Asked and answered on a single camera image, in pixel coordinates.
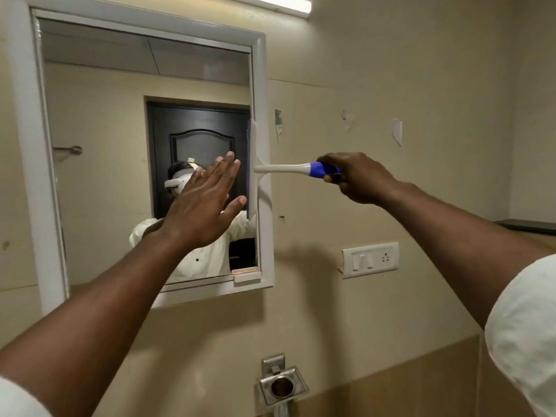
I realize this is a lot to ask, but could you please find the person's left hand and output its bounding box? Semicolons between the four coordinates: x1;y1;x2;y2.
160;151;248;257

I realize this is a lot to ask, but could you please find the person's right hand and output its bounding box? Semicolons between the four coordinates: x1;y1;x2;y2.
317;151;401;207

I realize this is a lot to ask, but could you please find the white and blue squeegee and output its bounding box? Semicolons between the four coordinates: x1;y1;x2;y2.
247;119;342;220

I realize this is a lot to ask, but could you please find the person's left forearm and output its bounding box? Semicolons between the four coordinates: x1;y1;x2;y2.
0;220;192;417

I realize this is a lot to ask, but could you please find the person's right forearm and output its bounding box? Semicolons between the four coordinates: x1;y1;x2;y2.
381;181;553;330

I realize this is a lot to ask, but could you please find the white electrical switchboard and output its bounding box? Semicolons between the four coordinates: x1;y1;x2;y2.
342;242;400;279

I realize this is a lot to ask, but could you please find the white framed mirror cabinet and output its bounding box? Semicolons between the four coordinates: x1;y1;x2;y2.
8;0;275;316

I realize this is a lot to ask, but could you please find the white tube light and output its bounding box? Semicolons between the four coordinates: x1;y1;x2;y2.
229;0;313;14

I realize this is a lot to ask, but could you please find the black shelf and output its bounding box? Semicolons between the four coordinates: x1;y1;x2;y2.
494;219;556;236

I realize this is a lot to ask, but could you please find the white shirt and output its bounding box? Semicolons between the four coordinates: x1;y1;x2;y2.
0;253;556;417

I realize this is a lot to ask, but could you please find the steel wall holder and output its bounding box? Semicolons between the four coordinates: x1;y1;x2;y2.
256;353;310;417

